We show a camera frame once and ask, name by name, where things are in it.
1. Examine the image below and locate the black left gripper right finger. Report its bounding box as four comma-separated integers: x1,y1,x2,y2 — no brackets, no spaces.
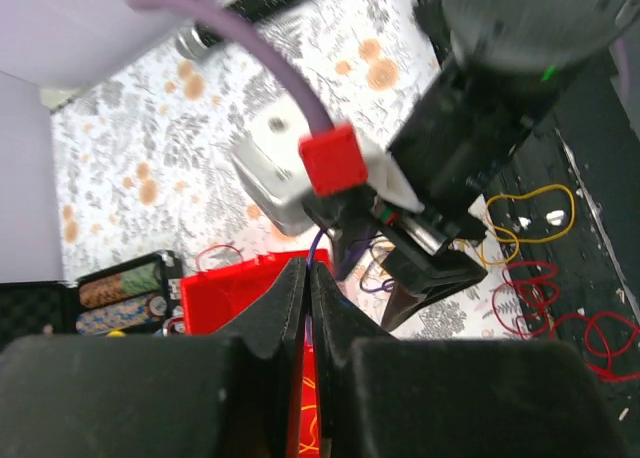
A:
309,265,625,457

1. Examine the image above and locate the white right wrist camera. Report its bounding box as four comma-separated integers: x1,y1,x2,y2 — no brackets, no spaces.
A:
232,96,425,236

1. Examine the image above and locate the black poker chip case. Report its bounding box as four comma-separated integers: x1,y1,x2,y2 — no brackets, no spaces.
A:
1,250,183,347

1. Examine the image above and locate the colourful cable bundle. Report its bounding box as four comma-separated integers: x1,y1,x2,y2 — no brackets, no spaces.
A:
357,183,579,294

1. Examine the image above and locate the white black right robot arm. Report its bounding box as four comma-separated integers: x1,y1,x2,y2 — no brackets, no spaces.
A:
299,0,639,331

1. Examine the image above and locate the purple thin cable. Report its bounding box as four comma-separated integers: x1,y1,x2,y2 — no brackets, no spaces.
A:
305,227,391,344

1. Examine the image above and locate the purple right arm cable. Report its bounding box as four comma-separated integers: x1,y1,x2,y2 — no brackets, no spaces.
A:
127,0,334,132

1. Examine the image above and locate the red plastic bin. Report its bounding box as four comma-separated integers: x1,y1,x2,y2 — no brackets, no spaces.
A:
180,250,308,335
285,340,321,457

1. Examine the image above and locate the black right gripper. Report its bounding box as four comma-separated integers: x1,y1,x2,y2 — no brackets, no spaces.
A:
302,52,576,332

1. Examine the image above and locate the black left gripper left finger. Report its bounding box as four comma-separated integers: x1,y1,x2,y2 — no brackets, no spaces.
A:
1,258,306,457

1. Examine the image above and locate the red thin cable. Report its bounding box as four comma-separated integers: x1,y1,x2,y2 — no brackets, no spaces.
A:
490,260,640,383

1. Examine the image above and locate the floral table mat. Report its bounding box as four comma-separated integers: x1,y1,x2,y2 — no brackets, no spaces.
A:
49,0,551,339

